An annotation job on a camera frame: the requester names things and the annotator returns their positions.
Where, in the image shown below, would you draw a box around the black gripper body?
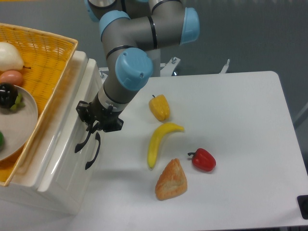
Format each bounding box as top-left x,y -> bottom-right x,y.
89,96 -> 124,132

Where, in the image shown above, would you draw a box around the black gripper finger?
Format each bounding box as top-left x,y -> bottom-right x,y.
87,122 -> 101,134
76,101 -> 93,124

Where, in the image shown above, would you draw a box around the black top drawer handle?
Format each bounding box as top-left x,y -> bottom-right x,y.
74,130 -> 91,153

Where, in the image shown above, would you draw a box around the black drawer handle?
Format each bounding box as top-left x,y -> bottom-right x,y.
74,130 -> 91,153
85,132 -> 101,170

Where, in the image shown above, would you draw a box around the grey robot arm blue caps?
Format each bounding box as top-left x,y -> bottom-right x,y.
76,0 -> 200,134

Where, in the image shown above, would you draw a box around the white drawer cabinet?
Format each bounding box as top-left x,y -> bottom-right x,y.
0,51 -> 102,214

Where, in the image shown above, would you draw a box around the yellow bell pepper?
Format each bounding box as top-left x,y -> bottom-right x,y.
149,94 -> 170,121

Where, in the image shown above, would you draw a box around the yellow banana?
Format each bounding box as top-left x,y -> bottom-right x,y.
147,122 -> 184,169

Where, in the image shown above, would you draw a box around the yellow wicker basket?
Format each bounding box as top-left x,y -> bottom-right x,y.
0,23 -> 78,187

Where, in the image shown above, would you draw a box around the grey round plate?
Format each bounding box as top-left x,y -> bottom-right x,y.
0,86 -> 38,160

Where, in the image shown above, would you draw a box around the pink egg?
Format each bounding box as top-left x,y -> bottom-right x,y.
0,70 -> 24,87

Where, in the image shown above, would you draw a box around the green vegetable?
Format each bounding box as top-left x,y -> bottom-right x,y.
0,132 -> 5,150

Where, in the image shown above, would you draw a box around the white pear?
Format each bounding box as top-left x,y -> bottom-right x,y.
0,42 -> 31,72

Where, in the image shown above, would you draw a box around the orange triangular bread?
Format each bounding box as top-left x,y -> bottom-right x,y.
155,158 -> 188,201

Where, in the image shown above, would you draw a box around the red bell pepper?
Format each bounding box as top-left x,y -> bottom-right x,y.
188,148 -> 216,172

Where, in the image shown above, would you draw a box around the black object at table edge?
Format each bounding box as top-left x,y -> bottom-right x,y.
297,195 -> 308,220

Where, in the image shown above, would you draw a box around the black lower drawer handle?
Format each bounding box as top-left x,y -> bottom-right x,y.
85,132 -> 101,170

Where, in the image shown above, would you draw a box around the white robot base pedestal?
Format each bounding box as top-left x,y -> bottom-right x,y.
146,49 -> 161,77

